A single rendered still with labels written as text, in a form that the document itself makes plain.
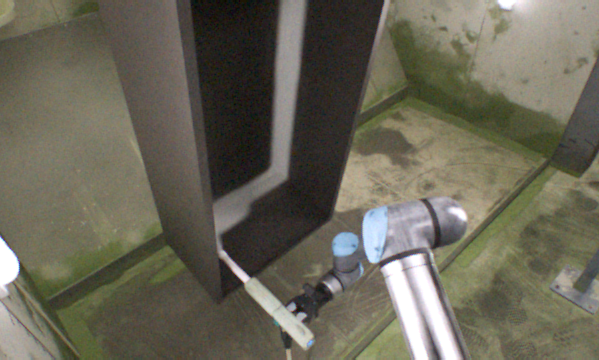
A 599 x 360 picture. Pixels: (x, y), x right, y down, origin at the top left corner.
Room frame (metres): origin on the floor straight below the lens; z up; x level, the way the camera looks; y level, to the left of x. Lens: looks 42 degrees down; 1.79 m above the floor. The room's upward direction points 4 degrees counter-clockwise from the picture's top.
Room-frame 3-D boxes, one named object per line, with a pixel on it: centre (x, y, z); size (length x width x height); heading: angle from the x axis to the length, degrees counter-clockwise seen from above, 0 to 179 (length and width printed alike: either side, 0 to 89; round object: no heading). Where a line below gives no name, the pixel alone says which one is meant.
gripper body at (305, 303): (0.81, -0.02, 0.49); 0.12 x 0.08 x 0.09; 131
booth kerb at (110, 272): (1.98, 0.15, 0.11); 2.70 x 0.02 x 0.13; 129
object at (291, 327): (0.82, 0.16, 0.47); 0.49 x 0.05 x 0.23; 40
